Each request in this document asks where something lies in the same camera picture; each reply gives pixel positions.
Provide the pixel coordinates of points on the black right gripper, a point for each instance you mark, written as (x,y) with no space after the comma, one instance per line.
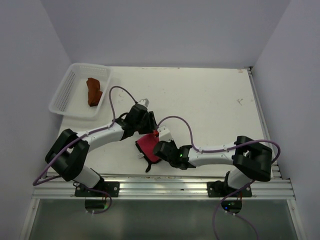
(172,142)

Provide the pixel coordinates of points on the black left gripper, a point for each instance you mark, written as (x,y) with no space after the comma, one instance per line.
(151,123)

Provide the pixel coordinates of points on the pink towel black trim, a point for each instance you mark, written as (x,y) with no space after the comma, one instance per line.
(146,145)

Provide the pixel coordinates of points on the brown towel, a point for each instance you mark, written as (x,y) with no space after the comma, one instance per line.
(94,91)

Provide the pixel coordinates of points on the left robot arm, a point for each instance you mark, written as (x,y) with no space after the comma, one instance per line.
(68,154)

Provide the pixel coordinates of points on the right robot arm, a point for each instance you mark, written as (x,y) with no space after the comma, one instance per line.
(252,160)

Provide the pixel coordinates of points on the white plastic basket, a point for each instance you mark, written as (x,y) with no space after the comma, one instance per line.
(71,96)

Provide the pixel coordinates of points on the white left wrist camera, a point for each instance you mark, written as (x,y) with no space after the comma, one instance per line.
(144,102)

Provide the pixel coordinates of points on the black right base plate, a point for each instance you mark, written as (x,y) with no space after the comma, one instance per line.
(220,189)

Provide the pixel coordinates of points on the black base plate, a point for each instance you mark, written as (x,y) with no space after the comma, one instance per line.
(102,189)
(220,189)

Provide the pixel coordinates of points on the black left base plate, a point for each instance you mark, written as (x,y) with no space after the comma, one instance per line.
(102,189)

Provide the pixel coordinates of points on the aluminium mounting rail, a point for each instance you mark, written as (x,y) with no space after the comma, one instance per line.
(165,188)

